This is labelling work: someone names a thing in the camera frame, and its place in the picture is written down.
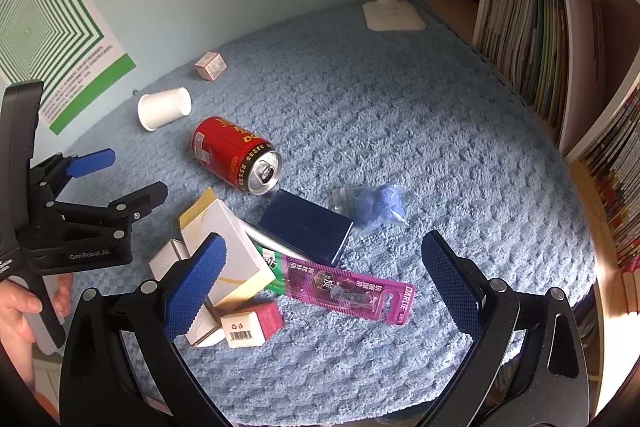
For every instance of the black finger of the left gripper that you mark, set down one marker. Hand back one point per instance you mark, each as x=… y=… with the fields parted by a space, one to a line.
x=134 y=206

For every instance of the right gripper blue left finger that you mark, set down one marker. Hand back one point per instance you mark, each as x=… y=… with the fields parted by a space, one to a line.
x=186 y=287

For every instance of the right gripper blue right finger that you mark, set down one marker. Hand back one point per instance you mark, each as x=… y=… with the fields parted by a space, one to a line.
x=456 y=285

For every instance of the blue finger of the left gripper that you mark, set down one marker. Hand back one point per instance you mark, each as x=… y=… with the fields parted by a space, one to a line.
x=80 y=166

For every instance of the white gold carton box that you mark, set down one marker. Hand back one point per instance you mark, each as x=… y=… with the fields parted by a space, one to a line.
x=245 y=273

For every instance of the pink white barcode box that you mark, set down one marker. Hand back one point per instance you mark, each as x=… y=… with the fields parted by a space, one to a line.
x=252 y=326

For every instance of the white paper cup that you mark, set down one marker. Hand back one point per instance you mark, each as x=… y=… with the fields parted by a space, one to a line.
x=157 y=109

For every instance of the green white package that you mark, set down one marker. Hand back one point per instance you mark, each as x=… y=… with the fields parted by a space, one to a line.
x=273 y=253

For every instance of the plastic bag with blue item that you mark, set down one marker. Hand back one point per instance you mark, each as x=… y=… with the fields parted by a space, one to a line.
x=370 y=207

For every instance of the dark blue box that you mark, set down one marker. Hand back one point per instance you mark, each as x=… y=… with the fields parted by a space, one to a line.
x=315 y=232

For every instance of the red drink can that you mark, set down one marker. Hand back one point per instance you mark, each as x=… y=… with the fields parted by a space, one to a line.
x=243 y=159

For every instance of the purple blister pack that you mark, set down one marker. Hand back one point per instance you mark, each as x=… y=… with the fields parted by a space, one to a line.
x=341 y=291

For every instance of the person's left hand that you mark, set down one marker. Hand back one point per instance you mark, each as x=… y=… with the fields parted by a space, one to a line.
x=16 y=336

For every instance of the green white calibration poster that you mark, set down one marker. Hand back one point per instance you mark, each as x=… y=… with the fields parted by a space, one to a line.
x=66 y=45

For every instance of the small pink white box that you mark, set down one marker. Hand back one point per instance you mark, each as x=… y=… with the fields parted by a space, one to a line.
x=211 y=66

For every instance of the blue knitted blanket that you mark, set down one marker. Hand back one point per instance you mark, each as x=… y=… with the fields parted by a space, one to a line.
x=350 y=107

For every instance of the colourful upright book row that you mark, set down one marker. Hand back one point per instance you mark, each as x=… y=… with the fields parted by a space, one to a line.
x=613 y=162

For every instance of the row of upright books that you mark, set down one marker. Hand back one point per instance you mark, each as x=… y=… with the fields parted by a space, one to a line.
x=526 y=40

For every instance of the wooden bookshelf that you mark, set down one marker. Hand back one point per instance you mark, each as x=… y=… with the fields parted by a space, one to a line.
x=619 y=328

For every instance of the large pale pink book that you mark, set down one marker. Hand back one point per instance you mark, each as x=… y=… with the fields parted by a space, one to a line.
x=586 y=85

